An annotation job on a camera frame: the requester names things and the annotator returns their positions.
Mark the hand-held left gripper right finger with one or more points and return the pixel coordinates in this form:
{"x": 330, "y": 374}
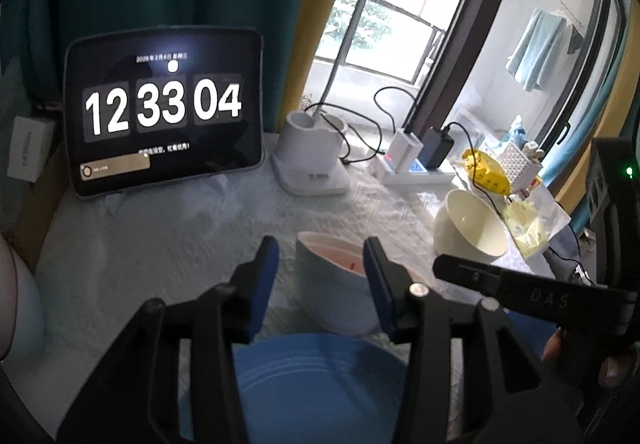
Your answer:
{"x": 381, "y": 296}

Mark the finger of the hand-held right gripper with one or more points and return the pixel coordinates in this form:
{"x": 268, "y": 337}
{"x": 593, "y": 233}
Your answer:
{"x": 525, "y": 294}

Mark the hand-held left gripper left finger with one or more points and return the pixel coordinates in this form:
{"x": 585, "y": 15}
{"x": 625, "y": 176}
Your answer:
{"x": 265, "y": 279}

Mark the pink seed-print bowl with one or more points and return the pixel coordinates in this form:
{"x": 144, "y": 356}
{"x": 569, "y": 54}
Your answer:
{"x": 330, "y": 294}

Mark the cream bowl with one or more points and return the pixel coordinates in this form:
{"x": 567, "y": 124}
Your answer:
{"x": 470, "y": 234}

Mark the blue plate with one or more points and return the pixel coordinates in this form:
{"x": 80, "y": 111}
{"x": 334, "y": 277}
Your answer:
{"x": 310, "y": 394}

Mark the person's right hand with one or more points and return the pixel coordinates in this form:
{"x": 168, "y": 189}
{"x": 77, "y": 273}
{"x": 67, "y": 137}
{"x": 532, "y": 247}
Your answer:
{"x": 617, "y": 371}

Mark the grey cloth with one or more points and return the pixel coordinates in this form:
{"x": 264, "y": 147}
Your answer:
{"x": 565, "y": 259}

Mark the yellow tissue pack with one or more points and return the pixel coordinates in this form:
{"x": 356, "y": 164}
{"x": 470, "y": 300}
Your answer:
{"x": 525, "y": 229}

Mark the white textured tablecloth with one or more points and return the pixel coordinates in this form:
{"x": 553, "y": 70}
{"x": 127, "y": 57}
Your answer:
{"x": 175, "y": 234}

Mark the white plastic basket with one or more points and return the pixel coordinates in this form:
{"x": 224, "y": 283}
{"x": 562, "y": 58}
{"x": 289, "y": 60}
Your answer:
{"x": 515, "y": 164}

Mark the white power strip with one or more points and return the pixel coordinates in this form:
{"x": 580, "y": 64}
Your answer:
{"x": 400, "y": 177}

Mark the white desk lamp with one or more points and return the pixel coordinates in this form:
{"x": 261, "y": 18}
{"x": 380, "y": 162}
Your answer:
{"x": 305, "y": 164}

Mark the yellow toy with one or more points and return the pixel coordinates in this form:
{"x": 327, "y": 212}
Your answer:
{"x": 487, "y": 174}

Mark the blue plastic bag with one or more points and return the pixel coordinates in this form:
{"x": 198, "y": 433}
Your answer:
{"x": 515, "y": 130}

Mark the white charger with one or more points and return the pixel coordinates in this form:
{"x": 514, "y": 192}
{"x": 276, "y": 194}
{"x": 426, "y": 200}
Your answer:
{"x": 402, "y": 152}

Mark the black charger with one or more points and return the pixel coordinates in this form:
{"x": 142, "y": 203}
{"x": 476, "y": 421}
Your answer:
{"x": 437, "y": 149}

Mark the black tablet with clock display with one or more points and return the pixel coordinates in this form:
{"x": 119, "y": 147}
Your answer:
{"x": 165, "y": 149}

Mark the dark grey hanging garment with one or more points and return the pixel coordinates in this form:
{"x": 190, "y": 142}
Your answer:
{"x": 576, "y": 39}

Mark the light blue hanging towel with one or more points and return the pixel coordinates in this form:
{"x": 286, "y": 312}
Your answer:
{"x": 537, "y": 49}

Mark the balcony railing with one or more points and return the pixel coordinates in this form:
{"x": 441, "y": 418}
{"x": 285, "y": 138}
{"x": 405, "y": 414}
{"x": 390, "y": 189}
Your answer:
{"x": 431, "y": 55}

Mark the pink and blue cup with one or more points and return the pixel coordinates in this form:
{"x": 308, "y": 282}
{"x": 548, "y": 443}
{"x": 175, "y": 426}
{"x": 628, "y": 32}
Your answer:
{"x": 15, "y": 304}

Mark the yellow curtain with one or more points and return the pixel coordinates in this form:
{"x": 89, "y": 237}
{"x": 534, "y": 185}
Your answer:
{"x": 312, "y": 24}

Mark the small white box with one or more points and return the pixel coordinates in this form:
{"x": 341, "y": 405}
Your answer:
{"x": 30, "y": 149}

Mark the dark sliding door frame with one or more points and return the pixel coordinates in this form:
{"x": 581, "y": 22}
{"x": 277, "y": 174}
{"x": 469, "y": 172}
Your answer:
{"x": 465, "y": 24}

